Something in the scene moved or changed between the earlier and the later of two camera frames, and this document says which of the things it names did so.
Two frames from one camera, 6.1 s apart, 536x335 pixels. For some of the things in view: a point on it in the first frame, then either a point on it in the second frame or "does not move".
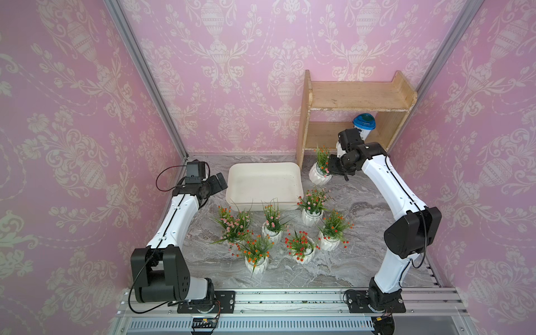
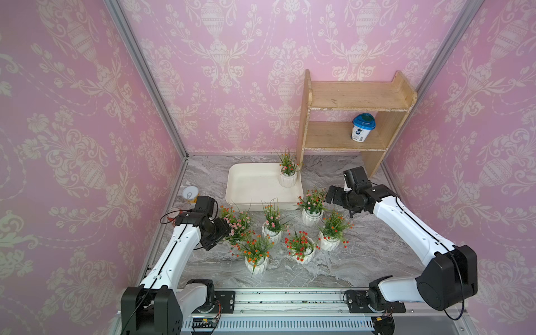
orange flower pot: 332,229 does not move
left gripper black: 217,186 → 210,243
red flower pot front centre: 301,246 does not move
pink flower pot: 313,203 does not move
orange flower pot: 256,258 does not move
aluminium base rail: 428,311 does not move
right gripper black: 333,168 → 337,199
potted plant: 319,174 → 289,169
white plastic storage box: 263,183 does not move
